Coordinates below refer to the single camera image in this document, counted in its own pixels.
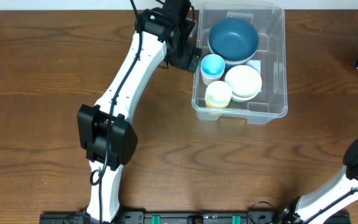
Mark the dark blue large bowl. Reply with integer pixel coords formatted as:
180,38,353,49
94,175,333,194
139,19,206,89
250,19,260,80
224,60,248,70
208,17,259,62

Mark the light blue plastic cup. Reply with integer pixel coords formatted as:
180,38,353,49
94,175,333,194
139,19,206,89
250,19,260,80
201,54,226,78

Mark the beige large bowl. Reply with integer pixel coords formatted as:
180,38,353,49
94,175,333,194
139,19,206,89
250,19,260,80
208,41,256,66

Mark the pink plastic cup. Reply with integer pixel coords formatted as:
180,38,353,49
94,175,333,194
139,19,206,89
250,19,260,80
201,73,222,86

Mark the white mint plastic cup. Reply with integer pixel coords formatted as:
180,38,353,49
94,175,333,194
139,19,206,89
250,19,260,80
205,81,232,103

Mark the yellow cup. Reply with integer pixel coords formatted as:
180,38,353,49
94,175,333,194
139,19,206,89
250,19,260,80
205,96,230,106
205,100,228,116

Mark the white small bowl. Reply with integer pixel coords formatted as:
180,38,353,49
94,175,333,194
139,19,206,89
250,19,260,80
224,65,262,92

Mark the grey small bowl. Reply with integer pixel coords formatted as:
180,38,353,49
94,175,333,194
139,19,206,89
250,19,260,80
231,95,255,102

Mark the yellow small bowl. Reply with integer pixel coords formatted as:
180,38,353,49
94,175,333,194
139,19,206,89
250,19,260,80
232,90,259,101

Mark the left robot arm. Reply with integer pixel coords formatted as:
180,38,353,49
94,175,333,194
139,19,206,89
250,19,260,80
77,0,201,223

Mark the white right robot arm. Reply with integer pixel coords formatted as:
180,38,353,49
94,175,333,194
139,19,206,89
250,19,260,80
273,138,358,223

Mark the clear plastic storage bin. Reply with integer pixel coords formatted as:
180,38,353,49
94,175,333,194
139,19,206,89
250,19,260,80
191,1,288,124

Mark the white label in bin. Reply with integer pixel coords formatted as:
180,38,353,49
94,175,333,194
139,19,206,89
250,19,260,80
246,60,261,75

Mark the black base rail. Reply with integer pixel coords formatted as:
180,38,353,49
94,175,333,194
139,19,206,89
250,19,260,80
39,210,352,224

